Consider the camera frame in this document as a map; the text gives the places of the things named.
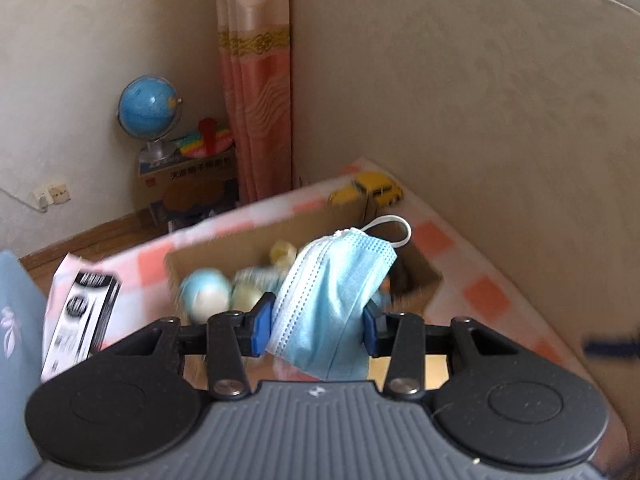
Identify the brown cardboard box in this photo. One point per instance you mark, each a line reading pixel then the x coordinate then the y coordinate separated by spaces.
pixel 412 281

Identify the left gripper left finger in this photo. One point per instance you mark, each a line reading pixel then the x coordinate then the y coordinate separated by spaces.
pixel 224 341

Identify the blue desk globe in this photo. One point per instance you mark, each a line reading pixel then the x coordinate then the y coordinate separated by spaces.
pixel 148 109

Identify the blue face mask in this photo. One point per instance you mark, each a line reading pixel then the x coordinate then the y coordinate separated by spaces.
pixel 317 318

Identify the colourful pop toy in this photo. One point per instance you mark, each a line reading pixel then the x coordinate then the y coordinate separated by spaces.
pixel 207 140

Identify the white wall socket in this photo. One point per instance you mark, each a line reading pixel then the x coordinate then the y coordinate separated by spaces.
pixel 51 194

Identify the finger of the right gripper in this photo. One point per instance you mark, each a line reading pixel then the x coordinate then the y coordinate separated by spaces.
pixel 624 347

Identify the blue cream round toy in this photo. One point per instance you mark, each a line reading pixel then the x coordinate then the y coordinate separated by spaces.
pixel 204 293

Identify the blue floral sachet pouch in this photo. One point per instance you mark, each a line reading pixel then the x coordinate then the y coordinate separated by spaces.
pixel 264 278

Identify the blue patterned cushion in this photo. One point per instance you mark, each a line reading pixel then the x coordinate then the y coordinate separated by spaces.
pixel 22 311

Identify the pink patterned curtain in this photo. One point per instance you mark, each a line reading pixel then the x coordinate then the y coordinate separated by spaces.
pixel 254 40

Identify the black white pen box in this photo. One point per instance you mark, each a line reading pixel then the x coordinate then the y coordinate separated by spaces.
pixel 82 323

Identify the checkered pink white tablecloth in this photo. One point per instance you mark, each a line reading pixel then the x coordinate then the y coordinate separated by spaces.
pixel 470 285

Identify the yellow toy car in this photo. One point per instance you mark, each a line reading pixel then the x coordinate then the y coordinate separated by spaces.
pixel 384 190

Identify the brown printed carton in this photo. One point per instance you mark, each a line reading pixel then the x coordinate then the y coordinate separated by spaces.
pixel 187 190

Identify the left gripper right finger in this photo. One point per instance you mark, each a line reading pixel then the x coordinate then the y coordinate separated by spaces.
pixel 405 336

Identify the gold tissue pack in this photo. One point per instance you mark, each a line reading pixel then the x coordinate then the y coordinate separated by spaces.
pixel 435 371

